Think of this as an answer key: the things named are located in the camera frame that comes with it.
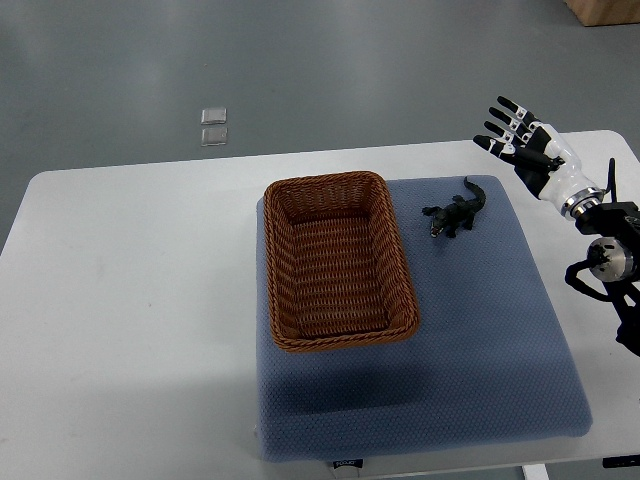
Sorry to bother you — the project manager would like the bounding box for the upper metal floor plate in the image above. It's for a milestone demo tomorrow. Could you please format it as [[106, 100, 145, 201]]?
[[201, 107, 227, 125]]

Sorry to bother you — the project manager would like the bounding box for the blue grey cushion mat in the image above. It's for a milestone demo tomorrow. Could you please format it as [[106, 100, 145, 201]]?
[[256, 175, 592, 462]]

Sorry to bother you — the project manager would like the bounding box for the black table control panel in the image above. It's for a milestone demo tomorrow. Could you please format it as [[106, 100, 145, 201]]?
[[602, 454, 640, 469]]

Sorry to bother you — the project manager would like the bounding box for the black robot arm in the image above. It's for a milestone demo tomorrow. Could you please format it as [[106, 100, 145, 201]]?
[[565, 159, 639, 355]]

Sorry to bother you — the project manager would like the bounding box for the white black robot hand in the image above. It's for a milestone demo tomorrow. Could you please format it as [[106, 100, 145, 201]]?
[[473, 96, 603, 220]]

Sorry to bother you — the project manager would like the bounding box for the wooden box corner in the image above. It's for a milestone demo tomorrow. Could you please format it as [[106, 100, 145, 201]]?
[[564, 0, 639, 27]]

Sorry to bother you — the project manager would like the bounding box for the dark toy crocodile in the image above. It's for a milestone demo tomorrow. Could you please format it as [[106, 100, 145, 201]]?
[[421, 176, 486, 238]]

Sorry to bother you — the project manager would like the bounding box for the brown wicker basket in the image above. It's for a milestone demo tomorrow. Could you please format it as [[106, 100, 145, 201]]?
[[263, 171, 420, 353]]

